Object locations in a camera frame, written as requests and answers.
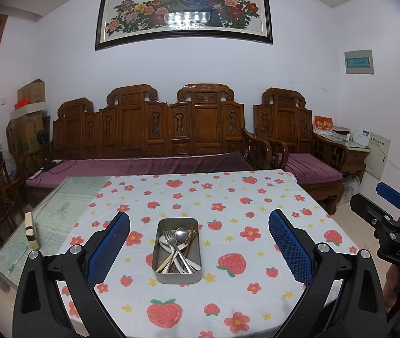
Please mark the dark brown chopstick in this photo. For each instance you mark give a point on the dark brown chopstick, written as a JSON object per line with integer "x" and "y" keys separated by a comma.
{"x": 190, "y": 244}
{"x": 193, "y": 239}

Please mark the clear plastic bags heap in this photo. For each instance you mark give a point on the clear plastic bags heap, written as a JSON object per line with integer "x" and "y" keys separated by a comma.
{"x": 350, "y": 190}

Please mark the framed peacock flower painting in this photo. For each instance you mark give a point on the framed peacock flower painting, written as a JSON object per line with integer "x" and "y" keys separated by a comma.
{"x": 186, "y": 0}

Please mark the black power adapter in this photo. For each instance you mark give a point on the black power adapter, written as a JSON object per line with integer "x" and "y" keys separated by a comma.
{"x": 50, "y": 165}

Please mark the long purple sofa cushion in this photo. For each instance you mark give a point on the long purple sofa cushion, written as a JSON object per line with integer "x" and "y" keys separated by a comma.
{"x": 150, "y": 165}

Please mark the large brown cardboard box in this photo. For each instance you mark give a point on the large brown cardboard box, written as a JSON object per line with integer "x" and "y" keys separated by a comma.
{"x": 25, "y": 133}

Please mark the white speckled ladle spoon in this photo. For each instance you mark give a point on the white speckled ladle spoon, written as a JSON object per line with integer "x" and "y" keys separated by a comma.
{"x": 163, "y": 245}

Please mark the rectangular metal tin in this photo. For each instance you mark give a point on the rectangular metal tin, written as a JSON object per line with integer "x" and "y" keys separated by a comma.
{"x": 177, "y": 279}

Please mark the plain metal spoon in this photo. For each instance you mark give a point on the plain metal spoon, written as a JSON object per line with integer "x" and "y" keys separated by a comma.
{"x": 182, "y": 234}

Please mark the grey flat item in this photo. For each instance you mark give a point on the grey flat item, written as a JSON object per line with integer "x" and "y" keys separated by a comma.
{"x": 341, "y": 131}

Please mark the black standing fan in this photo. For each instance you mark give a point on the black standing fan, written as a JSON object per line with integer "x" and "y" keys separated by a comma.
{"x": 42, "y": 137}

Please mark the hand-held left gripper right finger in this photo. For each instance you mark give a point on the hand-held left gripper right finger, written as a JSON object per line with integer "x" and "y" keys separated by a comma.
{"x": 291, "y": 250}

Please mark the wooden side table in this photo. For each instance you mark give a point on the wooden side table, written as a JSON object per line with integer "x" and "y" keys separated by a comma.
{"x": 356, "y": 160}

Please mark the crumpled clear plastic bag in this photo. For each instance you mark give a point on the crumpled clear plastic bag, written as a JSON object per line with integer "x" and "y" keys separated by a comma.
{"x": 6, "y": 160}

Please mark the grey wall electrical panel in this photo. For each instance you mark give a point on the grey wall electrical panel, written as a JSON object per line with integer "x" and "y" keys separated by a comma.
{"x": 359, "y": 62}

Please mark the carved wooden sofa bench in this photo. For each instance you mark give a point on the carved wooden sofa bench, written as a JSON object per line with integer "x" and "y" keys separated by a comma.
{"x": 203, "y": 126}

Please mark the flat white box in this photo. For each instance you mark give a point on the flat white box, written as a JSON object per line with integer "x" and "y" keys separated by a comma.
{"x": 27, "y": 111}

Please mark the strawberry flower print tablecloth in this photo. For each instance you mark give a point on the strawberry flower print tablecloth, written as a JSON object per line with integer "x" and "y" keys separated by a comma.
{"x": 221, "y": 190}

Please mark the red gift box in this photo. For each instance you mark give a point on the red gift box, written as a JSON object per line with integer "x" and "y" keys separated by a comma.
{"x": 323, "y": 124}

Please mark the cream block with black band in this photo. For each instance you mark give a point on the cream block with black band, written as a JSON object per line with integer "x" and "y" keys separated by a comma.
{"x": 32, "y": 230}

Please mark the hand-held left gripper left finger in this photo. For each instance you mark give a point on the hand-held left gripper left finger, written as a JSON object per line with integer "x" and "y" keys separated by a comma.
{"x": 110, "y": 250}

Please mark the small brown cardboard box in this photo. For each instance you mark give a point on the small brown cardboard box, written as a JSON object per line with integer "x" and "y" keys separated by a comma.
{"x": 32, "y": 91}

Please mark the carved wooden armchair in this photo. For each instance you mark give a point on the carved wooden armchair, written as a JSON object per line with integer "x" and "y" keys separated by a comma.
{"x": 284, "y": 119}

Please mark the metal fork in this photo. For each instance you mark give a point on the metal fork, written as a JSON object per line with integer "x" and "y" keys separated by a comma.
{"x": 169, "y": 240}

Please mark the red crumpled item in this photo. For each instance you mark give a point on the red crumpled item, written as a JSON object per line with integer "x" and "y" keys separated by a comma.
{"x": 22, "y": 103}

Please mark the square purple armchair cushion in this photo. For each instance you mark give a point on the square purple armchair cushion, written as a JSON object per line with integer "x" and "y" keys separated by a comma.
{"x": 309, "y": 169}

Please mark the white device box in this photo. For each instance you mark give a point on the white device box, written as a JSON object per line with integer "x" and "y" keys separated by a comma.
{"x": 360, "y": 137}

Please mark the light wooden chopstick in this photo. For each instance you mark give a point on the light wooden chopstick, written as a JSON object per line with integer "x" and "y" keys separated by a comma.
{"x": 166, "y": 262}
{"x": 171, "y": 264}

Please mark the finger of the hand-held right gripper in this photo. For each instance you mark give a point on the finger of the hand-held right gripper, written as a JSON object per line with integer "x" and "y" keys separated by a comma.
{"x": 392, "y": 194}
{"x": 365, "y": 208}

